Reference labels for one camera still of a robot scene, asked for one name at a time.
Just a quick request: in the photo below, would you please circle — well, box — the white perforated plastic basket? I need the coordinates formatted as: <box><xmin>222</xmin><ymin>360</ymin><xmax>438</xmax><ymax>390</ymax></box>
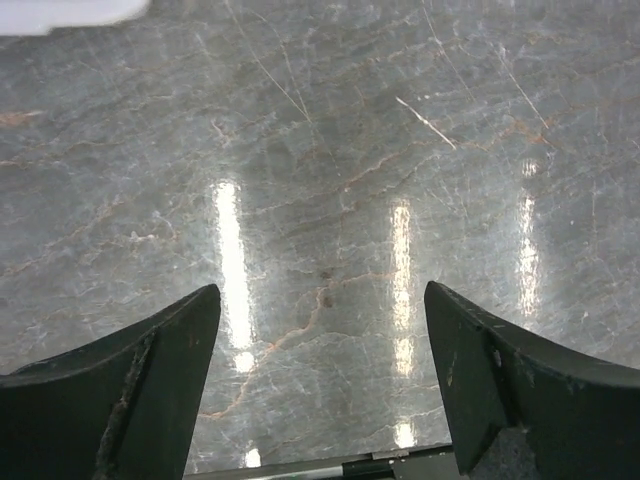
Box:
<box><xmin>1</xmin><ymin>0</ymin><xmax>151</xmax><ymax>37</ymax></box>

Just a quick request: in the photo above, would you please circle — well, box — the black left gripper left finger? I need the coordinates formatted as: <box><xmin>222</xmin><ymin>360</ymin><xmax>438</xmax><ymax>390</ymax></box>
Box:
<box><xmin>1</xmin><ymin>284</ymin><xmax>221</xmax><ymax>479</ymax></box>

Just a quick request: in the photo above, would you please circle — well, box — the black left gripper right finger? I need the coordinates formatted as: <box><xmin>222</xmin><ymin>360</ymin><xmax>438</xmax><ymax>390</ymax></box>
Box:
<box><xmin>424</xmin><ymin>281</ymin><xmax>639</xmax><ymax>479</ymax></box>

